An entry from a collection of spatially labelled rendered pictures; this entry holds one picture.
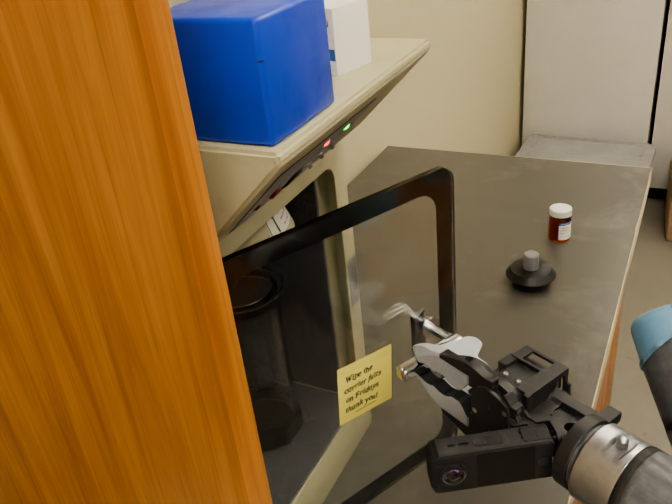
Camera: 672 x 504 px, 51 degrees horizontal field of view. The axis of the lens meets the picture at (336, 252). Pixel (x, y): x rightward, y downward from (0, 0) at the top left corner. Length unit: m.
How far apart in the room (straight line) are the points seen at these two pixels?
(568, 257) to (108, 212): 1.12
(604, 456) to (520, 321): 0.66
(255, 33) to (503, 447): 0.41
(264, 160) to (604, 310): 0.93
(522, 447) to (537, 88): 3.17
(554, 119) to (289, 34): 3.30
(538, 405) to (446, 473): 0.11
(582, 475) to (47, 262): 0.47
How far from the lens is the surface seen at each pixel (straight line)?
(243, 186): 0.53
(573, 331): 1.27
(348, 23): 0.67
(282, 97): 0.51
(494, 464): 0.67
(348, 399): 0.79
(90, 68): 0.46
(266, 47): 0.49
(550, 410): 0.71
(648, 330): 0.73
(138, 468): 0.68
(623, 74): 3.66
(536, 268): 1.36
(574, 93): 3.72
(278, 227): 0.78
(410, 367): 0.76
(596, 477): 0.65
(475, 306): 1.32
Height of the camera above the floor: 1.69
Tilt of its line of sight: 30 degrees down
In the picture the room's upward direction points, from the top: 6 degrees counter-clockwise
